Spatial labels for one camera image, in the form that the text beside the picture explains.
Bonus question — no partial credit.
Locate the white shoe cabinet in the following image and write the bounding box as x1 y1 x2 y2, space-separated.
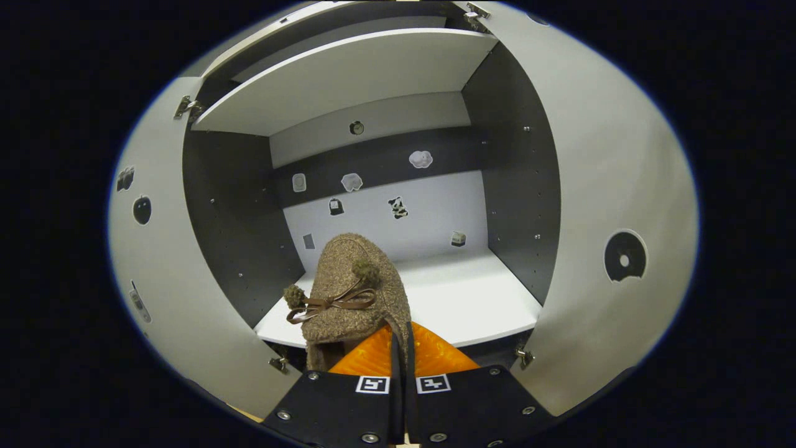
109 0 700 421

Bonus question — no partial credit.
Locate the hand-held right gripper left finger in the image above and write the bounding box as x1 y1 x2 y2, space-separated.
261 324 405 447

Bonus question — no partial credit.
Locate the brown fuzzy shoe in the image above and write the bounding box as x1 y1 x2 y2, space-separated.
284 233 412 374

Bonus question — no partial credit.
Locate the white cabinet shelf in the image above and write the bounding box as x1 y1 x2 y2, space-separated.
191 28 499 138

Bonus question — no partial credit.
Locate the white shoe cabinet door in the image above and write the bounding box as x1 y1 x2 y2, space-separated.
109 75 302 421
454 0 700 418

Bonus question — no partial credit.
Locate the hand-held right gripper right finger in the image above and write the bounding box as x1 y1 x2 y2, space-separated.
404 320 560 448

